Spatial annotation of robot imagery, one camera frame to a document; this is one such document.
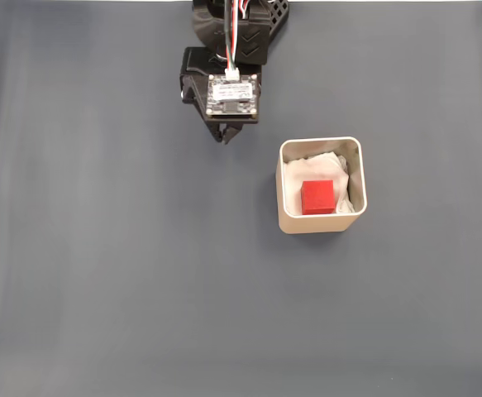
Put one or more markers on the white crumpled tissue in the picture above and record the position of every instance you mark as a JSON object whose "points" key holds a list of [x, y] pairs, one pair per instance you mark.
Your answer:
{"points": [[306, 167]]}

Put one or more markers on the beige square box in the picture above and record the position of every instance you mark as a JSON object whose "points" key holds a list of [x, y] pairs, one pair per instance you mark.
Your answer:
{"points": [[319, 225]]}

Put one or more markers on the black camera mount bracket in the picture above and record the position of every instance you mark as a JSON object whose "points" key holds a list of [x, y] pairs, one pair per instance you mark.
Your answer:
{"points": [[232, 120]]}

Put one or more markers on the dark blue table mat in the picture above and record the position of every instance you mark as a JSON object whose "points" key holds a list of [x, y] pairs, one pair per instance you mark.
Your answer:
{"points": [[120, 248]]}

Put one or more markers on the white camera circuit board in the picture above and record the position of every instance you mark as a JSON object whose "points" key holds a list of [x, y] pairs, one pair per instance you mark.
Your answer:
{"points": [[232, 97]]}

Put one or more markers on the red cube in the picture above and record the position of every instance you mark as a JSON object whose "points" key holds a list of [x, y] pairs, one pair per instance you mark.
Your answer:
{"points": [[317, 197]]}

